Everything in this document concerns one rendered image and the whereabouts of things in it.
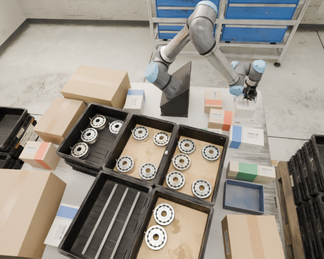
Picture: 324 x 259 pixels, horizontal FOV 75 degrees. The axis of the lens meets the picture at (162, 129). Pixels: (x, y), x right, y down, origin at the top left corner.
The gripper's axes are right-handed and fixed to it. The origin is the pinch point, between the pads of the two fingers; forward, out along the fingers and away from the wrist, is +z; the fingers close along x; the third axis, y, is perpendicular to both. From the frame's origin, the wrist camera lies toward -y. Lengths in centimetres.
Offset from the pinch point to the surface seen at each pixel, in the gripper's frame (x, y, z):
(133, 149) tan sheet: -69, 52, -7
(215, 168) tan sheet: -20, 58, -7
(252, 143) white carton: 2.3, 36.4, -3.0
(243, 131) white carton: -3.1, 28.7, -2.9
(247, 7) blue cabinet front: 12, -141, 4
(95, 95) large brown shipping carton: -103, 18, -14
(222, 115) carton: -15.6, 16.0, -1.3
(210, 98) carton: -24.0, 0.7, -1.2
